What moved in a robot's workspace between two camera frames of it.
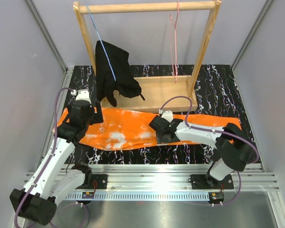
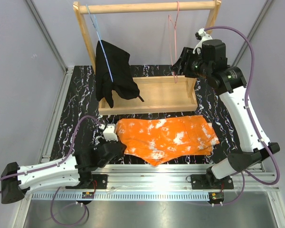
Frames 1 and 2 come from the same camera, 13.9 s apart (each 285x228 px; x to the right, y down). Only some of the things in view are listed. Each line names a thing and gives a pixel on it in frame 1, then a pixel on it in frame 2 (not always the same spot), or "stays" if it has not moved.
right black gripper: (160, 139) → (188, 57)
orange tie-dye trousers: (121, 128) → (157, 139)
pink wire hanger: (175, 25) stays
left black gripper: (97, 117) → (123, 147)
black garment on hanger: (126, 84) stays
